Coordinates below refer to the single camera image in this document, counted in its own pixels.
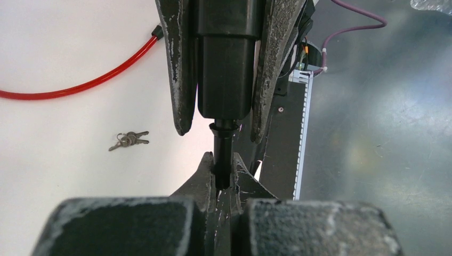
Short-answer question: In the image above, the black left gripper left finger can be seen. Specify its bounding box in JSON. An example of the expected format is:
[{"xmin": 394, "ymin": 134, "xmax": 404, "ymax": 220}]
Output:
[{"xmin": 32, "ymin": 152, "xmax": 214, "ymax": 255}]

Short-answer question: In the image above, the key bunch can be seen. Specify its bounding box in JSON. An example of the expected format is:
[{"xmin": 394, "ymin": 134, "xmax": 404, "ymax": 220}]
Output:
[{"xmin": 108, "ymin": 131, "xmax": 149, "ymax": 151}]

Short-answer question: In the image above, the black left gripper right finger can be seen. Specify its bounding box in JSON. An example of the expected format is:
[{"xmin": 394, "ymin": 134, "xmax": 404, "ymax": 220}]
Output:
[{"xmin": 231, "ymin": 154, "xmax": 404, "ymax": 255}]

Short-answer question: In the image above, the red cable lock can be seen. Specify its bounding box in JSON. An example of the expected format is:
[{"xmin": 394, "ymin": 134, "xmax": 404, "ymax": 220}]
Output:
[{"xmin": 1, "ymin": 23, "xmax": 164, "ymax": 101}]

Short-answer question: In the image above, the plastic water bottle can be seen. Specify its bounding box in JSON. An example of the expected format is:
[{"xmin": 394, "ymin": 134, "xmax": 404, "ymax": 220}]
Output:
[{"xmin": 410, "ymin": 0, "xmax": 451, "ymax": 16}]

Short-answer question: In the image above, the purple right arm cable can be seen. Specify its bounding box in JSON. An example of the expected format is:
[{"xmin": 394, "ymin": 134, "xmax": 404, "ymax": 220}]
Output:
[{"xmin": 312, "ymin": 0, "xmax": 388, "ymax": 76}]

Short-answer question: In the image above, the black padlock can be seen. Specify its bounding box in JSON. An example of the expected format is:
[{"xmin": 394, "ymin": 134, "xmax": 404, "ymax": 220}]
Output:
[{"xmin": 196, "ymin": 0, "xmax": 265, "ymax": 190}]

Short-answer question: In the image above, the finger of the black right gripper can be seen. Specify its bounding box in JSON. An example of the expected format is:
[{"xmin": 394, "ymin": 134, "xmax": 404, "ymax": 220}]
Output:
[
  {"xmin": 156, "ymin": 0, "xmax": 197, "ymax": 136},
  {"xmin": 250, "ymin": 0, "xmax": 305, "ymax": 143}
]

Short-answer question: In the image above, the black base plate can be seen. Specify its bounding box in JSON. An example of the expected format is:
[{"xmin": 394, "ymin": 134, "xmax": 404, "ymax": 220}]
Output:
[{"xmin": 237, "ymin": 70, "xmax": 314, "ymax": 200}]

